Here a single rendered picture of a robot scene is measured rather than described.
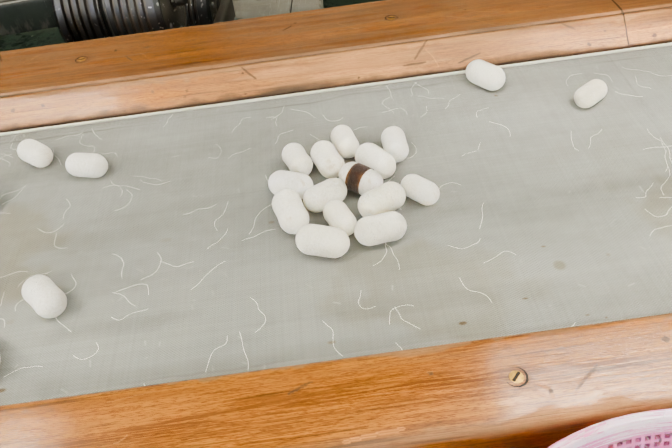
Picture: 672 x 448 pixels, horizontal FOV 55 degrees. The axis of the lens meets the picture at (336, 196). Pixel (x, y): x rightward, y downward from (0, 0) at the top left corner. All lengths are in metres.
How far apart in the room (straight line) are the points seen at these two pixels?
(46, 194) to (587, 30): 0.49
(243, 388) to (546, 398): 0.15
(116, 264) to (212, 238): 0.07
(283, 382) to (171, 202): 0.20
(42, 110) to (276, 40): 0.22
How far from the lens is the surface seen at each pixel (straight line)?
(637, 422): 0.35
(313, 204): 0.46
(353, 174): 0.47
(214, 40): 0.66
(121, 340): 0.43
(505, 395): 0.35
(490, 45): 0.62
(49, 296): 0.45
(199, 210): 0.50
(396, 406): 0.34
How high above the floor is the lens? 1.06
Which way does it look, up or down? 42 degrees down
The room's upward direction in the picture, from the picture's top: 7 degrees counter-clockwise
